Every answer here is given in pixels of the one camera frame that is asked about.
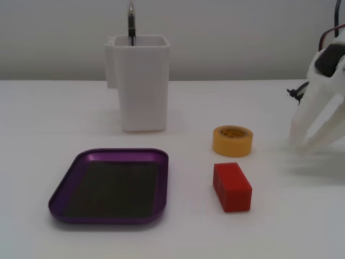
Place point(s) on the purple metal tray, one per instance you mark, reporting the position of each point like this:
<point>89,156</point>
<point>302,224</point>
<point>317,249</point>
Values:
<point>67,205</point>

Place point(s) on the red rectangular cube block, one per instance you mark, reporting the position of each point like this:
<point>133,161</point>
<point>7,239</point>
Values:
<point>234,189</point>

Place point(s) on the white plastic pen holder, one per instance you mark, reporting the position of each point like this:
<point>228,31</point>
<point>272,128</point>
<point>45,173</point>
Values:
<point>143,89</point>

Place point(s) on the yellow tape roll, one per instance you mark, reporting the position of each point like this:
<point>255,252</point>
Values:
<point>231,145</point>

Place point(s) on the black pen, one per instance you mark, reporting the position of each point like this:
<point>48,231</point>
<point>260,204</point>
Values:
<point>131,24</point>

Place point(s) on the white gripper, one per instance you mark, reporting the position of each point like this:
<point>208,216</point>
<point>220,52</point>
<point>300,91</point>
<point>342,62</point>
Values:
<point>321,93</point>

